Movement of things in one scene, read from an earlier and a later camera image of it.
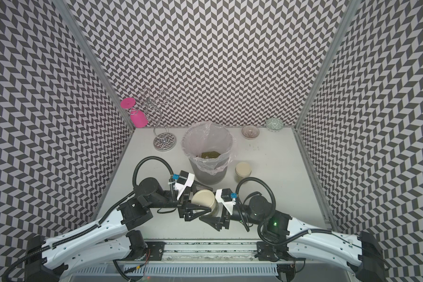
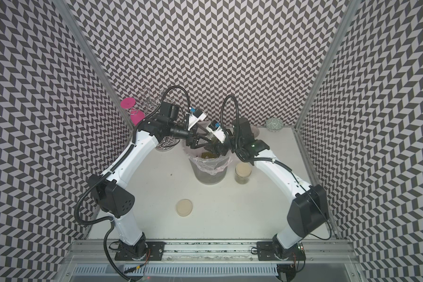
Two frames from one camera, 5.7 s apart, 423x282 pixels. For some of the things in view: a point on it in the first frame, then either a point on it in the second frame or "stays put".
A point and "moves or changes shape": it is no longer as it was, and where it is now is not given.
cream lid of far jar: (243, 169) stays put
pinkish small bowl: (250, 131) stays put
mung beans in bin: (210, 154) stays put
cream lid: (204, 197) moves or changes shape
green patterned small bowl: (274, 124) stays put
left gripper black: (183, 203) → (192, 142)
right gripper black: (217, 222) → (222, 152)
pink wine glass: (138, 118) stays put
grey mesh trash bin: (205, 177) stays put
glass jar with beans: (214, 210) → (215, 144)
